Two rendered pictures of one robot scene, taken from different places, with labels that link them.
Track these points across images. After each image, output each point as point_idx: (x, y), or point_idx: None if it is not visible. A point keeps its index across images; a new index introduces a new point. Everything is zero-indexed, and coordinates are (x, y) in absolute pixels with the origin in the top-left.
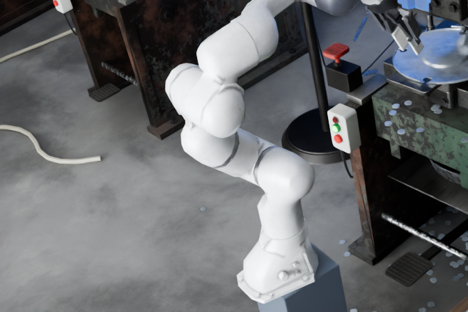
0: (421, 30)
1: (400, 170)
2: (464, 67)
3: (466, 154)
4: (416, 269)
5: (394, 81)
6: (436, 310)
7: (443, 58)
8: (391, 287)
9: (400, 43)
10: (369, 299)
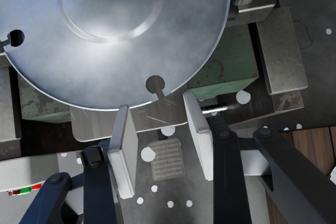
0: (280, 135)
1: None
2: None
3: (220, 90)
4: (173, 155)
5: (100, 136)
6: (185, 145)
7: (121, 7)
8: (140, 157)
9: (135, 152)
10: (138, 181)
